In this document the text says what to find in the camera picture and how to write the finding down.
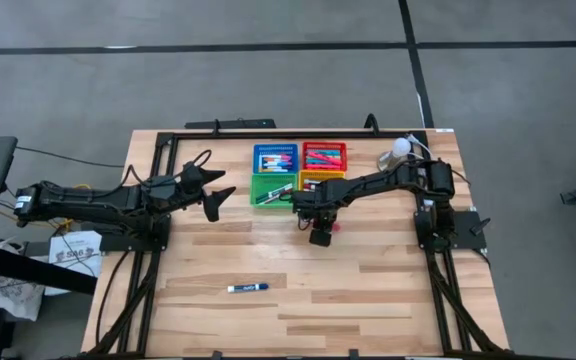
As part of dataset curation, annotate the white cable bundle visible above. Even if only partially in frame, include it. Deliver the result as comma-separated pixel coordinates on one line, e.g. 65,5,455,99
405,132,432,161

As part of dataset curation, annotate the white printed paper sheet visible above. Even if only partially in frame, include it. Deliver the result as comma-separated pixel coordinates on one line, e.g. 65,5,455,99
44,230,104,297

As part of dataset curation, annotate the white plastic bag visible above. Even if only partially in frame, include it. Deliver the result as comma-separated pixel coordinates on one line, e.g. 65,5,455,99
0,238,47,322

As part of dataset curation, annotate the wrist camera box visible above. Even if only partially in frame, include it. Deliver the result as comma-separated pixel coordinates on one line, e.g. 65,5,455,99
182,161,208,191
308,227,333,248

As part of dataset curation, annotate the green plastic basket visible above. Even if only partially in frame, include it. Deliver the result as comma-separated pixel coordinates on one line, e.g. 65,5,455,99
249,172,300,209

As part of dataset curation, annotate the globe bulb lamp wooden base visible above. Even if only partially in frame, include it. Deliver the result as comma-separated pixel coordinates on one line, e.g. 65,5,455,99
376,136,413,174

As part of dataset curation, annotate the black right camera cable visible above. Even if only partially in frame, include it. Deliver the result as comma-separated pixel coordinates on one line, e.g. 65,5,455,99
295,212,315,233

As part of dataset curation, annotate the blue plastic basket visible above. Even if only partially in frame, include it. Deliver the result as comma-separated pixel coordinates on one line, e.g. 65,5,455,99
252,143,300,175

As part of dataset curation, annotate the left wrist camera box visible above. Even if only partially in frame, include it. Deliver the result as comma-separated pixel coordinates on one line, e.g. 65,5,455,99
182,161,208,191

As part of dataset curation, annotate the dark green Expo marker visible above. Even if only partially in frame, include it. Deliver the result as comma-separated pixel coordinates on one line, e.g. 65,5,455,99
256,182,295,204

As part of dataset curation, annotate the pink highlighter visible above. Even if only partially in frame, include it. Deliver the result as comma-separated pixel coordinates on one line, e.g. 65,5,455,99
308,152,343,166

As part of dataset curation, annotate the black camera cable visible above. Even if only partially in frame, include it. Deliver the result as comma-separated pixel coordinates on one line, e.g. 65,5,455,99
122,148,214,187
295,212,315,233

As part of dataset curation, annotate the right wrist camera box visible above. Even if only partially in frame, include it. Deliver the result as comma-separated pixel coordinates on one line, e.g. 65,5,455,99
308,227,333,248

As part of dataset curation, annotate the black left camera cable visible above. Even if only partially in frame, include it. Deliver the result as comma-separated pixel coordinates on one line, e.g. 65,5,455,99
122,148,214,187

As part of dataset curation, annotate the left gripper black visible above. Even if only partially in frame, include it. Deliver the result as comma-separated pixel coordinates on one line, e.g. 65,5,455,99
166,167,238,224

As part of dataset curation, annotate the yellow plastic basket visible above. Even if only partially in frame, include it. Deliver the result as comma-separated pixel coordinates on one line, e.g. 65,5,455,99
298,169,347,201

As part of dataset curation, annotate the blue Expo marker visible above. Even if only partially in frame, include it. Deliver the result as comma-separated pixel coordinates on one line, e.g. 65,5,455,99
226,282,270,294

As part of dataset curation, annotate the black power strip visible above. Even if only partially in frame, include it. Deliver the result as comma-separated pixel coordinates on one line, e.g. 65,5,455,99
184,118,278,131

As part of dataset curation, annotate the black floor cable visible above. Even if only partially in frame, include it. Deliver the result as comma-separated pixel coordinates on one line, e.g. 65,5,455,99
15,145,127,170

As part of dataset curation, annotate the yellow cable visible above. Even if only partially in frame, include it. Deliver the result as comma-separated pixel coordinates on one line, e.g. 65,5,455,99
0,183,92,232

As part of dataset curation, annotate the black power cable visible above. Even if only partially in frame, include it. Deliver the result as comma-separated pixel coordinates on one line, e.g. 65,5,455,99
94,249,135,347

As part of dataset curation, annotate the red plastic basket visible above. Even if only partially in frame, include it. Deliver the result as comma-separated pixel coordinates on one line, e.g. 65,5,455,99
301,141,349,173

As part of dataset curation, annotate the black metal robot frame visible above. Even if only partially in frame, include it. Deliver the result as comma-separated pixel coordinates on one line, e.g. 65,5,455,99
80,128,512,360

